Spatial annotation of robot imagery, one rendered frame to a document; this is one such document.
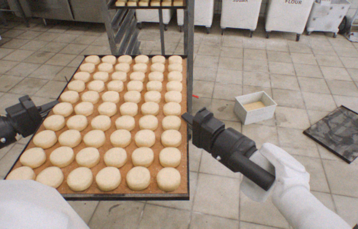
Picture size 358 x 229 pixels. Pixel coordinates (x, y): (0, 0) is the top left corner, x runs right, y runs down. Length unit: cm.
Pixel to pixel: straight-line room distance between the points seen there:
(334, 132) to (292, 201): 192
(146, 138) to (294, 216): 35
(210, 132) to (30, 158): 41
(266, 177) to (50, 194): 40
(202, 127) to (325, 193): 144
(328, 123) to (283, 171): 196
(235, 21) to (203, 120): 315
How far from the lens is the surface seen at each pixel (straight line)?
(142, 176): 52
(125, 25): 171
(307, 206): 46
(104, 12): 141
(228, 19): 368
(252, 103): 231
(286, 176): 49
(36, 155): 64
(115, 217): 166
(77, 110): 72
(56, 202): 18
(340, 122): 250
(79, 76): 87
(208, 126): 58
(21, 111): 75
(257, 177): 50
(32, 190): 19
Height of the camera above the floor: 144
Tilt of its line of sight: 42 degrees down
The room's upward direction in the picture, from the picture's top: straight up
